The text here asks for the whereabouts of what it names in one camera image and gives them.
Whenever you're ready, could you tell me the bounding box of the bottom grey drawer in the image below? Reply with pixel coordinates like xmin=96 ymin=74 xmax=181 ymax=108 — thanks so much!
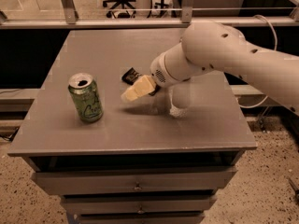
xmin=78 ymin=212 xmax=205 ymax=224

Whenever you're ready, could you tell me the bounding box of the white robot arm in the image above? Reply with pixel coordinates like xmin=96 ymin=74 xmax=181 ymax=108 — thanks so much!
xmin=121 ymin=21 xmax=299 ymax=115

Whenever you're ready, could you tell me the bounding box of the green lacroix can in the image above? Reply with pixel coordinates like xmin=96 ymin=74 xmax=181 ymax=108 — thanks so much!
xmin=68 ymin=73 xmax=103 ymax=122

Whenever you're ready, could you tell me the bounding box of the grey drawer cabinet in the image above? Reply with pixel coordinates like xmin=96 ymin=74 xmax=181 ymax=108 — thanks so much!
xmin=7 ymin=27 xmax=258 ymax=224

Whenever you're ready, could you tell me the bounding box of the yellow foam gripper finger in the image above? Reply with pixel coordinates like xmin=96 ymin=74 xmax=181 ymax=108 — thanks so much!
xmin=121 ymin=75 xmax=156 ymax=102

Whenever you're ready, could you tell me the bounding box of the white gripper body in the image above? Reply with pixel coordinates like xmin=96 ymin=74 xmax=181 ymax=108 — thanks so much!
xmin=149 ymin=53 xmax=178 ymax=88

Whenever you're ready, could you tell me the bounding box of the grey drawer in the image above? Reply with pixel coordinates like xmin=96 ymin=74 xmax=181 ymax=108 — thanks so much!
xmin=62 ymin=193 xmax=216 ymax=215
xmin=78 ymin=212 xmax=205 ymax=224
xmin=32 ymin=166 xmax=236 ymax=195

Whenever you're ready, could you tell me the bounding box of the middle grey drawer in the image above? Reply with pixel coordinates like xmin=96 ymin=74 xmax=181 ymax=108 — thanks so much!
xmin=62 ymin=193 xmax=216 ymax=215

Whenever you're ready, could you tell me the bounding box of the metal railing frame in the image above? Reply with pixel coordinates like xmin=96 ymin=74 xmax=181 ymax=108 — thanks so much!
xmin=0 ymin=0 xmax=299 ymax=29

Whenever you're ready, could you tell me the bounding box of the dark rxbar chocolate bar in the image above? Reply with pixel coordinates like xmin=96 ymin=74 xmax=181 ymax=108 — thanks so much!
xmin=121 ymin=67 xmax=161 ymax=96

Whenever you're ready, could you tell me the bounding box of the white cable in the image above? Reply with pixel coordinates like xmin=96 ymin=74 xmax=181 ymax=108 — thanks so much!
xmin=237 ymin=14 xmax=278 ymax=109

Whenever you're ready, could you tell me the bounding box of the top grey drawer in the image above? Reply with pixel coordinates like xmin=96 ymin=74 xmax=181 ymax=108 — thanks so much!
xmin=32 ymin=166 xmax=236 ymax=195

